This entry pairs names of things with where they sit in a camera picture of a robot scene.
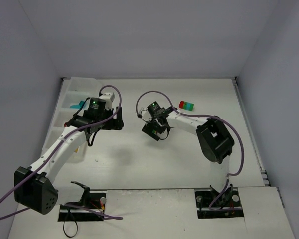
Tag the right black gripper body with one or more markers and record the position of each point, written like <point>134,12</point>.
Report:
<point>152,130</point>

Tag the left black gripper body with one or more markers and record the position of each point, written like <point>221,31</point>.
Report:
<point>113,122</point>

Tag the red green blue lego stack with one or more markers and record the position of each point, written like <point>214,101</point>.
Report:
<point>186,105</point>

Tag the teal oval lego brick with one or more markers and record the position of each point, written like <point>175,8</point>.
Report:
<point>80,105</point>

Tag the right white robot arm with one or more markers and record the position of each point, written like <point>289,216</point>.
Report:
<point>215,141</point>

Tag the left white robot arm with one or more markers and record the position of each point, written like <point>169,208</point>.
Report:
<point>35,188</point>

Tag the clear plastic compartment tray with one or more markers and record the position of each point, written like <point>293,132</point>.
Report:
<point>73,90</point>

